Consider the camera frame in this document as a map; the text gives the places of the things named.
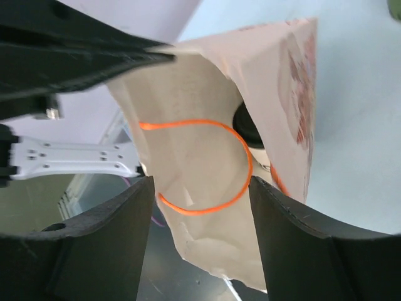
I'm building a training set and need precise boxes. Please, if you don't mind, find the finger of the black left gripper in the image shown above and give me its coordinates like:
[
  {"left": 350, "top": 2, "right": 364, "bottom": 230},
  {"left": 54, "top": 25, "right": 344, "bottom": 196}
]
[{"left": 1, "top": 1, "right": 175, "bottom": 100}]

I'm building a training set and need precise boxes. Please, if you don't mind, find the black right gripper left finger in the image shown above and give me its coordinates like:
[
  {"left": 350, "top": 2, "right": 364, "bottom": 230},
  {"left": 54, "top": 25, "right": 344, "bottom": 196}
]
[{"left": 1, "top": 177, "right": 154, "bottom": 300}]

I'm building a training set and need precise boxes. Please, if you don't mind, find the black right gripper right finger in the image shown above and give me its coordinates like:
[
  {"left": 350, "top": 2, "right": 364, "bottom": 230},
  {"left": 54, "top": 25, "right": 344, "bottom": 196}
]
[{"left": 249, "top": 177, "right": 400, "bottom": 300}]

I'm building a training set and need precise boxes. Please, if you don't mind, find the brown paper takeout bag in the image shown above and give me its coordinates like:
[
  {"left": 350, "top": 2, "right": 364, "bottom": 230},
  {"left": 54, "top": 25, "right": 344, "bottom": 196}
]
[{"left": 107, "top": 18, "right": 318, "bottom": 292}]

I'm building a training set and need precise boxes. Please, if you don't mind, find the white paper cup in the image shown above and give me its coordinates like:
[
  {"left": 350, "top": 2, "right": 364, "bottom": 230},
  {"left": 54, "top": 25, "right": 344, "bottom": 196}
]
[{"left": 249, "top": 147, "right": 271, "bottom": 172}]

